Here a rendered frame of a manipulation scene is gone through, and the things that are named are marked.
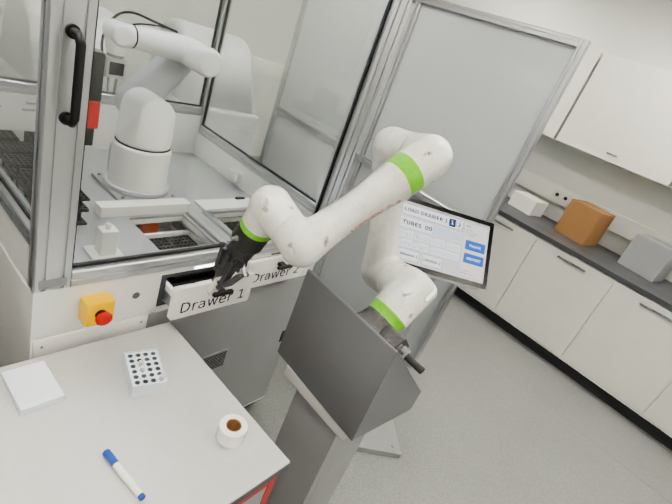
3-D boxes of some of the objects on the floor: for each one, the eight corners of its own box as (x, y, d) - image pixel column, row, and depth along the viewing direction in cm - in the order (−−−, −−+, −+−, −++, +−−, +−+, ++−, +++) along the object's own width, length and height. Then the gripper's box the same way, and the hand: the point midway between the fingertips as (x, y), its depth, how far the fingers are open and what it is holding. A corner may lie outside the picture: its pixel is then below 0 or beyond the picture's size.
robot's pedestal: (331, 535, 175) (407, 399, 144) (271, 583, 154) (346, 435, 122) (286, 474, 192) (346, 340, 160) (226, 510, 170) (282, 363, 138)
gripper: (223, 225, 119) (191, 276, 132) (246, 263, 115) (210, 312, 128) (245, 222, 125) (212, 272, 138) (268, 259, 121) (231, 306, 134)
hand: (216, 285), depth 131 cm, fingers closed, pressing on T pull
